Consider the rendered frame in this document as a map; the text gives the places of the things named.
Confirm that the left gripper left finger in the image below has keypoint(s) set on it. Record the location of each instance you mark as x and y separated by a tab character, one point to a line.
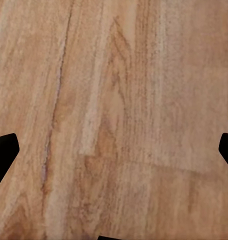
9	149

